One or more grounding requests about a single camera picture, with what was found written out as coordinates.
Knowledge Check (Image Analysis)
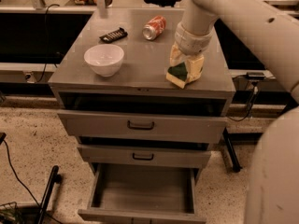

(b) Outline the green yellow sponge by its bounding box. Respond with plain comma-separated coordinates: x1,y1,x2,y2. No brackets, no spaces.
166,63,188,89

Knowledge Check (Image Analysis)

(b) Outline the black snack bar wrapper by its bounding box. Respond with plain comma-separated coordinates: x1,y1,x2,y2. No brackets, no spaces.
100,27,128,44

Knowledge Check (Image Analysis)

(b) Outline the black stand leg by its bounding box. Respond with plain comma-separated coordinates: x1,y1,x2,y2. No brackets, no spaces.
35,165,62,224

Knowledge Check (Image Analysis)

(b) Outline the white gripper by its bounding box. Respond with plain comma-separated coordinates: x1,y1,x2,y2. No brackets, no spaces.
170,21,214,82

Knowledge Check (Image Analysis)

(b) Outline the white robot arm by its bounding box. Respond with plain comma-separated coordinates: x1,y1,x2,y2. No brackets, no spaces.
170,0,299,224

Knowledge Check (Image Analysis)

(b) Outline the black table leg frame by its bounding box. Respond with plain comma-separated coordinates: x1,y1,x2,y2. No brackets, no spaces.
222,129,262,173

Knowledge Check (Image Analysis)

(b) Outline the grey metal drawer cabinet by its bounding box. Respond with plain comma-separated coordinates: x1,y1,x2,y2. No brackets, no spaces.
48,7,237,170

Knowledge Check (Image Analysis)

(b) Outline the orange soda can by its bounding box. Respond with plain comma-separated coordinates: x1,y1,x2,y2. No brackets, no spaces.
142,16,166,40

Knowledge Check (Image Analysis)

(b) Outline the white bowl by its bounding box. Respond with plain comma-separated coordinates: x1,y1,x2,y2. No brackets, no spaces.
84,44,124,77

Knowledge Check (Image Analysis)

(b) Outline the grey top drawer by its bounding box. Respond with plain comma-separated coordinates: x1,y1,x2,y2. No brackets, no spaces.
58,110,226,144

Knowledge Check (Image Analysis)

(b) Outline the grey open bottom drawer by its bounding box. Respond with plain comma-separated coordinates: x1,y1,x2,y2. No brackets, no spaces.
78,164,206,224

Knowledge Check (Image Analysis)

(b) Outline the grey middle drawer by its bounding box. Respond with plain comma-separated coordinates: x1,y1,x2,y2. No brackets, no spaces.
78,145,211,168

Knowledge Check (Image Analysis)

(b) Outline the black floor cable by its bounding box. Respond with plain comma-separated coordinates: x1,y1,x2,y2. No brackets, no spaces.
2,138,64,224

